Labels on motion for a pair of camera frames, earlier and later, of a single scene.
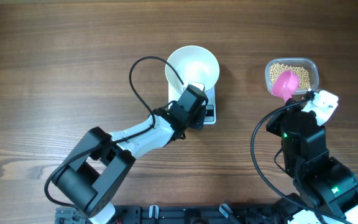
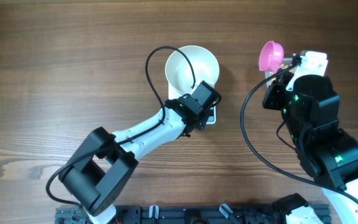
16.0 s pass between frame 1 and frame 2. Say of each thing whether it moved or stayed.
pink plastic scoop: moved
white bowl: stayed
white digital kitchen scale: stayed
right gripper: moved
